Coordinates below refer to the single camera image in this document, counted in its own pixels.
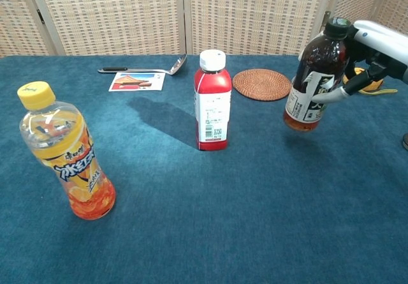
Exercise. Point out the woven folding screen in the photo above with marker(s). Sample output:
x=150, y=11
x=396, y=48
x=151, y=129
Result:
x=111, y=16

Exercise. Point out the red juice bottle white cap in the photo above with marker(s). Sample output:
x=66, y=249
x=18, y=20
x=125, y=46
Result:
x=213, y=105

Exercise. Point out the dark tea bottle black cap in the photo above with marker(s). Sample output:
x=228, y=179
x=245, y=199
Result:
x=318, y=64

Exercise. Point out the black round disc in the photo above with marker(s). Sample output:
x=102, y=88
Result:
x=405, y=142

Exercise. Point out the orange iced tea bottle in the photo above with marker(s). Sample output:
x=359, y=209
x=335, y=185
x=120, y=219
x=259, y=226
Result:
x=76, y=156

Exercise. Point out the palace picture postcard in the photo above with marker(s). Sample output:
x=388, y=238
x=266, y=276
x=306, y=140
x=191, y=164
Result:
x=137, y=81

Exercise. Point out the blue table cloth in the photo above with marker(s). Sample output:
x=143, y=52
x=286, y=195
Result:
x=191, y=226

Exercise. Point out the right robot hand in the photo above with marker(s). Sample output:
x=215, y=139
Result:
x=385, y=48

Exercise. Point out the yellow tape measure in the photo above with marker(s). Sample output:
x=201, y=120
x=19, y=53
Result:
x=371, y=87

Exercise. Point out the round woven rattan coaster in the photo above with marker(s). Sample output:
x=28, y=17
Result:
x=262, y=84

